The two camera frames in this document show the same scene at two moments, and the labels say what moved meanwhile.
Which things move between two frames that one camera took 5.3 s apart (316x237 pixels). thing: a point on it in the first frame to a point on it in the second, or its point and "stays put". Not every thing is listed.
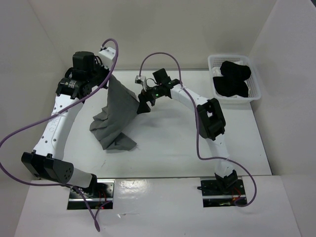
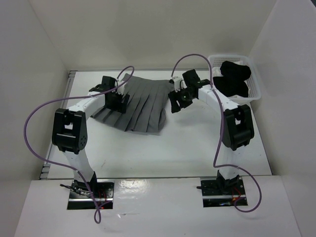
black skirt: x=232 y=82 stays put
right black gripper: x=143 y=107 to x=173 y=97
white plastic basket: x=216 y=60 stays put
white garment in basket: x=217 y=72 stays put
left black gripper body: x=98 y=75 to x=116 y=103
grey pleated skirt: x=109 y=126 to x=145 y=110
